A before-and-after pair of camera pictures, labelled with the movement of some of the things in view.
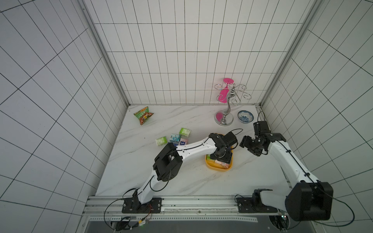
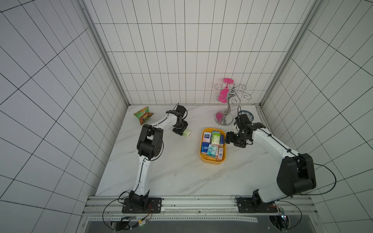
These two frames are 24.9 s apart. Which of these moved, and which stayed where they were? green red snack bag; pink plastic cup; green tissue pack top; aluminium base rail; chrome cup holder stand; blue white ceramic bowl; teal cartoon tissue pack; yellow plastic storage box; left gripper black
Moved: left gripper black; teal cartoon tissue pack; yellow plastic storage box
Stayed: green red snack bag; pink plastic cup; chrome cup holder stand; blue white ceramic bowl; green tissue pack top; aluminium base rail
